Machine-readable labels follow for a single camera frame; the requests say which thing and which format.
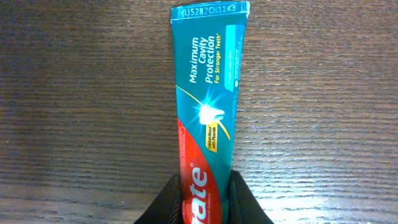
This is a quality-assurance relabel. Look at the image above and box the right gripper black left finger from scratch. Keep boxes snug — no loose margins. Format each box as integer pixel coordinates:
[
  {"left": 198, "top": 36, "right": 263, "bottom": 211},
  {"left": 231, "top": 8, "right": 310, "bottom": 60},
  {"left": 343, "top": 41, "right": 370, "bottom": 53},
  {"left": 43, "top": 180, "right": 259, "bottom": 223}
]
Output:
[{"left": 134, "top": 174, "right": 183, "bottom": 224}]

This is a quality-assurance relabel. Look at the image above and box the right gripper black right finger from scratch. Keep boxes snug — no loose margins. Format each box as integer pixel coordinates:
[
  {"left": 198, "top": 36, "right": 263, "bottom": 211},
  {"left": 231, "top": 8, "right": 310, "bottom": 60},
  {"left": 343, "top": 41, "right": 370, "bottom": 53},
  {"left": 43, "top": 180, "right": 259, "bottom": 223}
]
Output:
[{"left": 227, "top": 170, "right": 274, "bottom": 224}]

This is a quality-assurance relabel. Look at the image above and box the small toothpaste tube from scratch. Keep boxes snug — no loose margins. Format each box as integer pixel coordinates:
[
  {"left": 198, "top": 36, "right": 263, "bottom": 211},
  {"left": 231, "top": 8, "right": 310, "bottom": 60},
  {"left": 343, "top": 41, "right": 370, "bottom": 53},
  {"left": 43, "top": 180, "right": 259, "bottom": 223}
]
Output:
[{"left": 170, "top": 1, "right": 250, "bottom": 224}]

